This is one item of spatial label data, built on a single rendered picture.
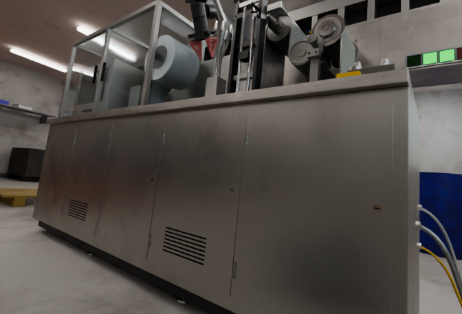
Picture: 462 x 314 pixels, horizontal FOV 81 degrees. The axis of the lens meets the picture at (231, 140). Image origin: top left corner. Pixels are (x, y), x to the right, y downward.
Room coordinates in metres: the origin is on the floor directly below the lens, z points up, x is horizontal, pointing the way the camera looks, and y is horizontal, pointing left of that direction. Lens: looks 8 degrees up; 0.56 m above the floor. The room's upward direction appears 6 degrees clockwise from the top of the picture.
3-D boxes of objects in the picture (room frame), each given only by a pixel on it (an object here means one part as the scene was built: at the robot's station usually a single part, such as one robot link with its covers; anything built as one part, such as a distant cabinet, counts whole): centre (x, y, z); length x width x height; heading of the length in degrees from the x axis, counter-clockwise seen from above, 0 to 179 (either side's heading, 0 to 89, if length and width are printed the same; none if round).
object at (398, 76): (1.71, 0.35, 0.88); 2.52 x 0.66 x 0.04; 52
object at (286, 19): (1.36, -0.26, 1.33); 0.25 x 0.14 x 0.14; 142
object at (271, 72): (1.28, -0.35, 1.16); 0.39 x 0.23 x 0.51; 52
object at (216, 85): (1.63, 0.13, 1.18); 0.14 x 0.14 x 0.57
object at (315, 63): (1.09, -0.32, 1.05); 0.06 x 0.05 x 0.31; 142
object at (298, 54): (1.28, -0.36, 1.17); 0.26 x 0.12 x 0.12; 142
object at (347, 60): (1.16, -0.50, 1.11); 0.23 x 0.01 x 0.18; 142
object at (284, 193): (1.72, 0.34, 0.43); 2.52 x 0.64 x 0.86; 52
